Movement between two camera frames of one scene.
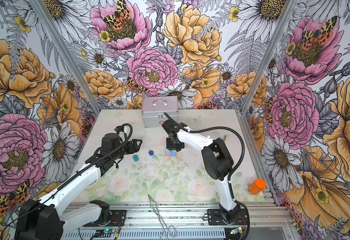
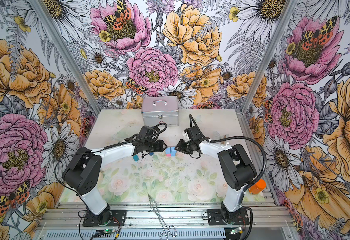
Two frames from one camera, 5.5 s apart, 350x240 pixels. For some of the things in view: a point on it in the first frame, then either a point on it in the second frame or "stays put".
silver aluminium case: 153,108 stays put
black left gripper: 136,149 to 160,143
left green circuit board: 109,230 stays put
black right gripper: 168,146 to 180,144
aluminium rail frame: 261,217 stays put
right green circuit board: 236,230 stays put
